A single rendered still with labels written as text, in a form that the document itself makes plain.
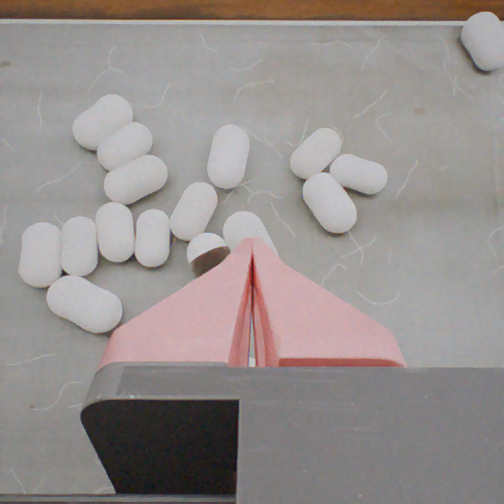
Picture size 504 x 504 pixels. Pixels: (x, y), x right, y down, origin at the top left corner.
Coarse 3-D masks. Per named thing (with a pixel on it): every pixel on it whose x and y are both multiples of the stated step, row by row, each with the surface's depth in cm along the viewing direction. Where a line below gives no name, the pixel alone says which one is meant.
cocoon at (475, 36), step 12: (468, 24) 22; (480, 24) 21; (492, 24) 21; (468, 36) 22; (480, 36) 21; (492, 36) 21; (468, 48) 22; (480, 48) 21; (492, 48) 21; (480, 60) 22; (492, 60) 21
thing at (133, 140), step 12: (120, 132) 20; (132, 132) 20; (144, 132) 20; (108, 144) 19; (120, 144) 19; (132, 144) 20; (144, 144) 20; (108, 156) 19; (120, 156) 20; (132, 156) 20; (108, 168) 20
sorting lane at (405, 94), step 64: (0, 64) 23; (64, 64) 23; (128, 64) 23; (192, 64) 23; (256, 64) 23; (320, 64) 23; (384, 64) 23; (448, 64) 23; (0, 128) 22; (64, 128) 22; (192, 128) 22; (256, 128) 22; (320, 128) 22; (384, 128) 22; (448, 128) 22; (0, 192) 21; (64, 192) 21; (256, 192) 21; (384, 192) 21; (448, 192) 21; (0, 256) 20; (320, 256) 20; (384, 256) 20; (448, 256) 20; (0, 320) 19; (64, 320) 19; (128, 320) 19; (384, 320) 19; (448, 320) 19; (0, 384) 18; (64, 384) 18; (0, 448) 18; (64, 448) 18
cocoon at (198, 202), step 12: (192, 192) 19; (204, 192) 19; (180, 204) 19; (192, 204) 19; (204, 204) 19; (216, 204) 20; (180, 216) 18; (192, 216) 18; (204, 216) 19; (180, 228) 18; (192, 228) 18; (204, 228) 19
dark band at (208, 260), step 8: (216, 248) 18; (224, 248) 18; (200, 256) 18; (208, 256) 18; (216, 256) 18; (224, 256) 18; (192, 264) 18; (200, 264) 18; (208, 264) 18; (216, 264) 18; (200, 272) 18
